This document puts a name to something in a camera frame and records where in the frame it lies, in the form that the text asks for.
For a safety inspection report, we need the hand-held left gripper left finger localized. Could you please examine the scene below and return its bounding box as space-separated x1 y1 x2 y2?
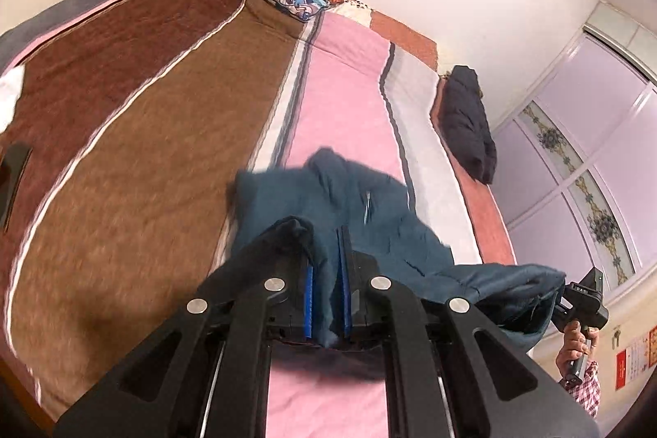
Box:
54 220 316 438

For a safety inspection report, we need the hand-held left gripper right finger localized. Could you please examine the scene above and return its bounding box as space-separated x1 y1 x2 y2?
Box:
336 225 601 438

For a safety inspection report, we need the teal quilted jacket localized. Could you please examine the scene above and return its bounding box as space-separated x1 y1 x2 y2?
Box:
228 148 568 362

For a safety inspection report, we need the person's right hand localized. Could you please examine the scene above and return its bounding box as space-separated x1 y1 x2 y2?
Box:
557 320 599 385

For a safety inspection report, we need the salmon bed sheet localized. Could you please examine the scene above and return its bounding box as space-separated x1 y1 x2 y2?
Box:
370 9 517 264

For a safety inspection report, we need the lilac wardrobe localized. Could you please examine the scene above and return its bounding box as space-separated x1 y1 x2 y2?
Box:
487 2 657 305

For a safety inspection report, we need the black folded jacket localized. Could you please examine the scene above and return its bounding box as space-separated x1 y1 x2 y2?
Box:
441 65 498 185

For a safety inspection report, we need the striped brown pink blanket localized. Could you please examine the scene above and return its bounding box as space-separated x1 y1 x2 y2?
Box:
0 0 483 438

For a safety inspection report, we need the white floral pillow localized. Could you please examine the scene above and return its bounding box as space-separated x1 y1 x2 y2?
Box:
328 0 373 25

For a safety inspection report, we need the black flat phone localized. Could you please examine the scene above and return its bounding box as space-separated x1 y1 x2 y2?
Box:
0 143 32 231

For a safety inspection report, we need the white tissue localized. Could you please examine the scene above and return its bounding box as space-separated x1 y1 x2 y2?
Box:
0 66 26 133

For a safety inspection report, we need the red wall poster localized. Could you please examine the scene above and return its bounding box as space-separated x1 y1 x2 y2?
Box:
613 325 657 392

